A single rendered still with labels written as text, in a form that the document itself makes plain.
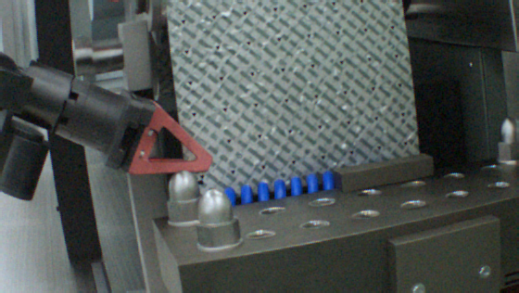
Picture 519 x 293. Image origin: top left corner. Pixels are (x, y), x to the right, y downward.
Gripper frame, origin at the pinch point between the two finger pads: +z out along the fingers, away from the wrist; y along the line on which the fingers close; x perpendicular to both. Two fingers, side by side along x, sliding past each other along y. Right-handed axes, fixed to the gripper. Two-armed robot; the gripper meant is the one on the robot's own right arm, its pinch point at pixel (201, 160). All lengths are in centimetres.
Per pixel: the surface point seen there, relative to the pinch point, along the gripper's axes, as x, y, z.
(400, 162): 7.0, 6.2, 16.1
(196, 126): 2.8, 0.2, -1.8
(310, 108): 8.3, 0.2, 7.8
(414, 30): 22.7, -18.9, 22.2
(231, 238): -3.2, 17.9, 0.5
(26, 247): -26, -43, -11
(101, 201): -19, -67, 1
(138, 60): 6.3, -7.0, -8.5
